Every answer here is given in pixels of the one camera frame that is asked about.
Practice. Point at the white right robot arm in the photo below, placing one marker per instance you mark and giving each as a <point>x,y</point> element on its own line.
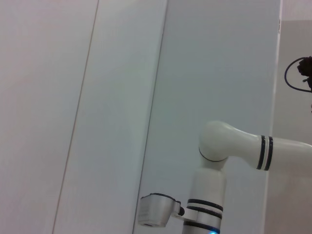
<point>212,141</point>

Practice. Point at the right wrist camera unit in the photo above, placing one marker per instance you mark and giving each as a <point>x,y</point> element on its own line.
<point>156,209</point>

